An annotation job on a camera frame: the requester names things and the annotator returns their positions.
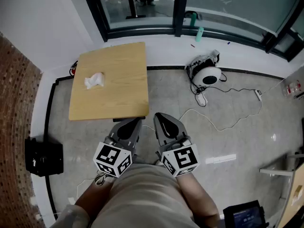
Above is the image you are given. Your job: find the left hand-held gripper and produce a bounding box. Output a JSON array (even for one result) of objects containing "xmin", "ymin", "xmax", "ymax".
[{"xmin": 93, "ymin": 117, "xmax": 143, "ymax": 178}]

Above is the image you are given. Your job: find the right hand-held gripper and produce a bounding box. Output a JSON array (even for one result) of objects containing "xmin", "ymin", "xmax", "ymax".
[{"xmin": 153, "ymin": 113, "xmax": 200, "ymax": 178}]

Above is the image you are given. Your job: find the white plastic plate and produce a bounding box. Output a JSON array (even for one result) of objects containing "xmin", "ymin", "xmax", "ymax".
[{"xmin": 84, "ymin": 72, "xmax": 105, "ymax": 90}]

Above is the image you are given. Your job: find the person's right forearm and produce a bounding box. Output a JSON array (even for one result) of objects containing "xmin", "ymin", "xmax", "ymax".
[{"xmin": 177, "ymin": 174, "xmax": 220, "ymax": 223}]

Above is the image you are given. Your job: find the person's left forearm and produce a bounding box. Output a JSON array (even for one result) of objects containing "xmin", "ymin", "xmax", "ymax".
[{"xmin": 75, "ymin": 176, "xmax": 115, "ymax": 221}]

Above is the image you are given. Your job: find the wooden table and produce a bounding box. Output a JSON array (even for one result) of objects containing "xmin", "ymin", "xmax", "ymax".
[{"xmin": 68, "ymin": 41, "xmax": 150, "ymax": 123}]

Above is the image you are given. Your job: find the large white power strip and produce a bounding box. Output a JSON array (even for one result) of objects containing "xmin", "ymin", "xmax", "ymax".
[{"xmin": 195, "ymin": 93, "xmax": 209, "ymax": 105}]

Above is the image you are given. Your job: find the person's light shirt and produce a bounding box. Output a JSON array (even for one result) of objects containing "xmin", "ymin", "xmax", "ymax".
[{"xmin": 48, "ymin": 162, "xmax": 224, "ymax": 228}]

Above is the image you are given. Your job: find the white round device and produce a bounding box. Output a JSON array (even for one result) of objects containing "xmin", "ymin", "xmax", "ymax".
[{"xmin": 191, "ymin": 66, "xmax": 223, "ymax": 88}]

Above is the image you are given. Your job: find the red fire extinguisher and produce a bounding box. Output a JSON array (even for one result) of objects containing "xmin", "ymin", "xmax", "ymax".
[{"xmin": 69, "ymin": 60, "xmax": 79, "ymax": 76}]

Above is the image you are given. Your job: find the black box on floor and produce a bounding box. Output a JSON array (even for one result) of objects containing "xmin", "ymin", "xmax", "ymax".
[{"xmin": 24, "ymin": 136, "xmax": 64, "ymax": 178}]

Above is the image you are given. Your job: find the green bottle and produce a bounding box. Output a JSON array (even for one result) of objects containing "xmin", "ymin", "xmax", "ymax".
[{"xmin": 195, "ymin": 27, "xmax": 205, "ymax": 43}]

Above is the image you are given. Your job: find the black screen device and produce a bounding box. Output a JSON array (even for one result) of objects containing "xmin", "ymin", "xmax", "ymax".
[{"xmin": 222, "ymin": 199, "xmax": 268, "ymax": 228}]

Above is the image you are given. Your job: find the black desk leg stand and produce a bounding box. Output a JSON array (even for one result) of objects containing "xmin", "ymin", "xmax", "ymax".
[{"xmin": 125, "ymin": 0, "xmax": 147, "ymax": 20}]

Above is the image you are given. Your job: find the clear plastic container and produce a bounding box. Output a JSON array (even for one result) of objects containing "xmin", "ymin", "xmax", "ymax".
[{"xmin": 281, "ymin": 79, "xmax": 304, "ymax": 100}]

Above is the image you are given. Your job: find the white floor cable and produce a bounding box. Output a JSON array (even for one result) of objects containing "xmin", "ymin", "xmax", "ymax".
[{"xmin": 179, "ymin": 96, "xmax": 263, "ymax": 132}]

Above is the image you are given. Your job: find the dark glass door frame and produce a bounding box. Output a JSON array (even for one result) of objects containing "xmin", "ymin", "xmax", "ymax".
[{"xmin": 80, "ymin": 0, "xmax": 304, "ymax": 63}]

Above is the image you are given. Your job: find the wooden desk white frame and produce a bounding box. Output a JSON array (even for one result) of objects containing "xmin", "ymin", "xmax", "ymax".
[{"xmin": 259, "ymin": 150, "xmax": 304, "ymax": 228}]

